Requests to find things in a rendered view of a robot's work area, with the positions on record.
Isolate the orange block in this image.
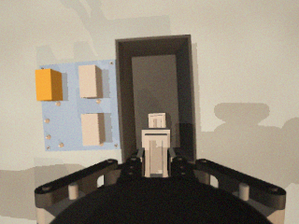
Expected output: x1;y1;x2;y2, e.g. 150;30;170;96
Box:
36;69;63;102

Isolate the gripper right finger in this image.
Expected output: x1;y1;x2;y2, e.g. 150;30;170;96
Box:
167;147;287;224

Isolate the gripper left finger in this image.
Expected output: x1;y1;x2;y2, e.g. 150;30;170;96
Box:
35;147;146;224

